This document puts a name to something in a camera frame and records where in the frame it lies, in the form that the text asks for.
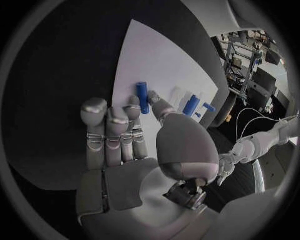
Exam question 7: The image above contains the long blue cylinder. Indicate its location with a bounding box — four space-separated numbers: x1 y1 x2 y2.
135 81 151 115

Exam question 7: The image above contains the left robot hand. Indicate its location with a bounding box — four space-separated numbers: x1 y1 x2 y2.
216 152 239 187

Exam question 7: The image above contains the white task board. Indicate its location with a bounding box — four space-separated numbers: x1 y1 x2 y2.
111 18 221 131

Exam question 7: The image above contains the metal frame rack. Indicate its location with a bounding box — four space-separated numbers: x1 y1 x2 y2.
221 30 265 101

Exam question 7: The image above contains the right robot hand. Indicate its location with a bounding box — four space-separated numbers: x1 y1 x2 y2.
76 90 222 240

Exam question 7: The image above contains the blue peg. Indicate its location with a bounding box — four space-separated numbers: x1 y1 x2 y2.
201 102 217 113

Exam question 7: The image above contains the white cable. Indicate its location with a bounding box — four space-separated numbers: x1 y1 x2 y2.
240 116 281 141
235 107 284 141

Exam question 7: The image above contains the dark desk with screen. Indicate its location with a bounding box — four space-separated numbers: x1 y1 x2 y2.
246 67 279 106

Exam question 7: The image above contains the blue block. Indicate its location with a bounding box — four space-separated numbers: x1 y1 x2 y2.
181 94 201 117

